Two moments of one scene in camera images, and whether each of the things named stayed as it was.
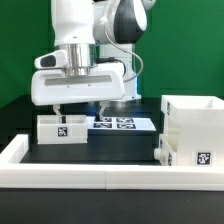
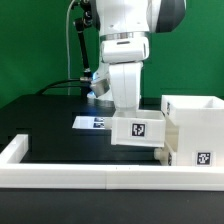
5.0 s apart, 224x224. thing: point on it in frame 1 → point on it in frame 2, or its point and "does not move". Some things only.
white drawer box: x=71 y=130 → x=143 y=128
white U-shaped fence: x=15 y=174 does not move
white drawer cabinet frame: x=193 y=125 does not move
